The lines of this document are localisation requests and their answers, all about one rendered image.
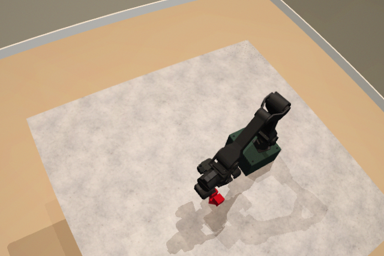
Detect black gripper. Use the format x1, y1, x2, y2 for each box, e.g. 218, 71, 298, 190
194, 168, 241, 200

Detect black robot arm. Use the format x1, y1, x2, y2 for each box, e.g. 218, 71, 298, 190
197, 92, 291, 192

